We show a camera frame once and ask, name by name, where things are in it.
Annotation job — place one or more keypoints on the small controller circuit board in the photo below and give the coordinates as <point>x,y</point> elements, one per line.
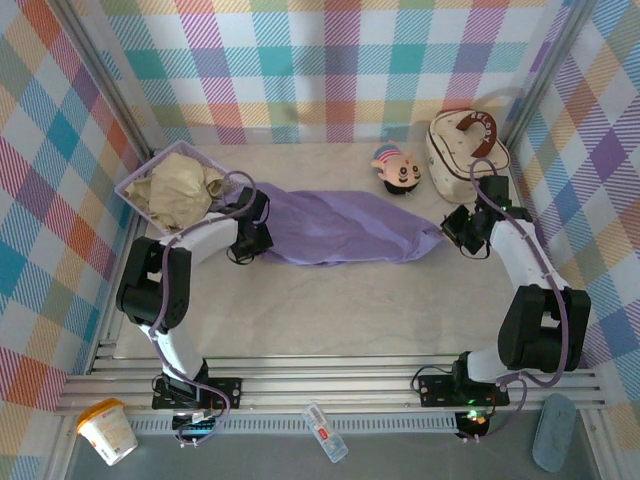
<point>472,417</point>
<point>197,425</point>

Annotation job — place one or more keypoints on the white and orange paper cup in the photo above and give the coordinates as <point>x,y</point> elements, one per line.
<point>107,430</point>

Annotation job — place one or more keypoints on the aluminium rail frame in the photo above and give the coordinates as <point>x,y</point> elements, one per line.
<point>325,385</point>

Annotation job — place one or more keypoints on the blue-grey oval case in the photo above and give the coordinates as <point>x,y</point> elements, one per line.
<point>554,432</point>

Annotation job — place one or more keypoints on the aluminium frame post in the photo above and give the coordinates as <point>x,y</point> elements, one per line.
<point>107,80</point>
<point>548,75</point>

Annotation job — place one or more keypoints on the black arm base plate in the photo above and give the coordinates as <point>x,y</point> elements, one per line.
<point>435,390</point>
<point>227,390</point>

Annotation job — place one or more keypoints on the purple t-shirt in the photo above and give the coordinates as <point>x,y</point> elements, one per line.
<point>340,225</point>

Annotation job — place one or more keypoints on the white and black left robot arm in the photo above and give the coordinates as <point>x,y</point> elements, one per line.
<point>150,280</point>

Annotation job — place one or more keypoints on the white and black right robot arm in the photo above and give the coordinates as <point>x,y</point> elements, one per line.
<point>540,325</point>

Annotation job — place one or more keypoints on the lilac plastic mesh basket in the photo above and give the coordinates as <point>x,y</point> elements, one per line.
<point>190,149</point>

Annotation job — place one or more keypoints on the plush doll with striped hat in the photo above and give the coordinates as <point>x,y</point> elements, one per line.
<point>400,172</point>

